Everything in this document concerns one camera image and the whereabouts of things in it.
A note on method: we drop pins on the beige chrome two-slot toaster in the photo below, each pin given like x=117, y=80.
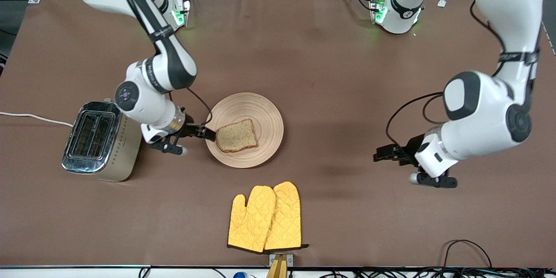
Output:
x=124, y=165

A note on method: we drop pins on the yellow quilted mitt with thumb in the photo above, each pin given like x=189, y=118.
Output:
x=252, y=221

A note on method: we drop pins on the brown bread slice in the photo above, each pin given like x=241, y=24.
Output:
x=236, y=135

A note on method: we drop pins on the yellow quilted oven mitt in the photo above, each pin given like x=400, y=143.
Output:
x=286, y=217

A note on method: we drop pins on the small white paper scrap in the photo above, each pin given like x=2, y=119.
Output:
x=441, y=2

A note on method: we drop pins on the blue round object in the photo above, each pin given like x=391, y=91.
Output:
x=239, y=275

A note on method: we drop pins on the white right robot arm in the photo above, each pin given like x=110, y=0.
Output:
x=143, y=100

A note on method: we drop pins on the round wooden plate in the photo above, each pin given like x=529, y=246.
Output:
x=256, y=108

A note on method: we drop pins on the green-lit arm base box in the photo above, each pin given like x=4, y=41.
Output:
x=184, y=8
x=377, y=8

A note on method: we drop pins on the small metal bracket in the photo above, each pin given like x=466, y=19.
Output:
x=290, y=259

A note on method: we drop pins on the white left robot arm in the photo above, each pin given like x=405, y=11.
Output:
x=486, y=130

